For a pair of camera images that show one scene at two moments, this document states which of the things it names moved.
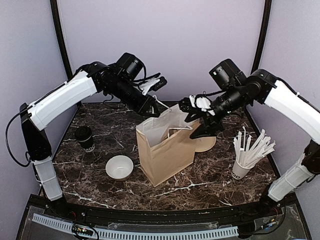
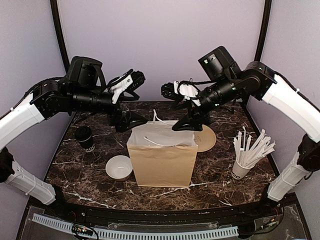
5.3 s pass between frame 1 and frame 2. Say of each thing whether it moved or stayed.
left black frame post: stayed
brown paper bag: moved
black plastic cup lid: stayed
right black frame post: stayed
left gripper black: moved
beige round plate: stayed
